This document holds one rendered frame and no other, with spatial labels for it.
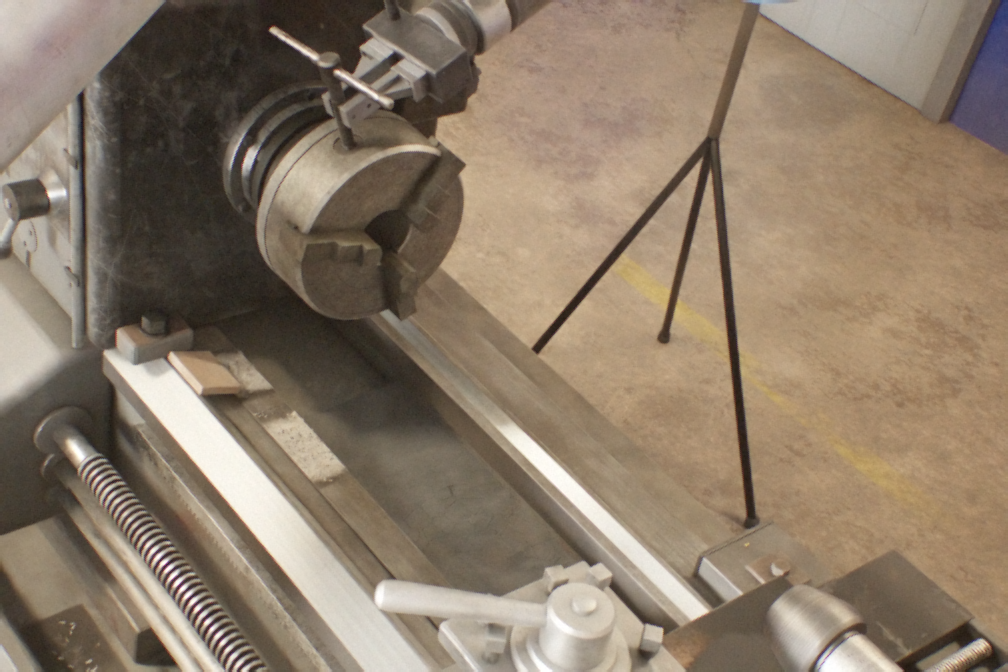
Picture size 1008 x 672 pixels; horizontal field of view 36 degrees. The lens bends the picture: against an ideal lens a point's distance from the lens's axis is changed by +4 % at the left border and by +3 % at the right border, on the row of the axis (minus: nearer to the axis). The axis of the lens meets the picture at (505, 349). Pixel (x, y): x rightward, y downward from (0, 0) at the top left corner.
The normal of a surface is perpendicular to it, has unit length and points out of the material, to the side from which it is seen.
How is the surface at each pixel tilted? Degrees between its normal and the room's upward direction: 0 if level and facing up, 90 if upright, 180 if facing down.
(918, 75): 90
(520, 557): 21
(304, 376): 0
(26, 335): 32
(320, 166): 37
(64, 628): 0
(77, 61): 100
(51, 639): 0
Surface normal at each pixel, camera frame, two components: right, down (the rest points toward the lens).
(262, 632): -0.78, 0.28
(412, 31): -0.13, -0.62
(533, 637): 0.17, -0.78
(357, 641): -0.32, -0.48
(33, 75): 0.65, 0.49
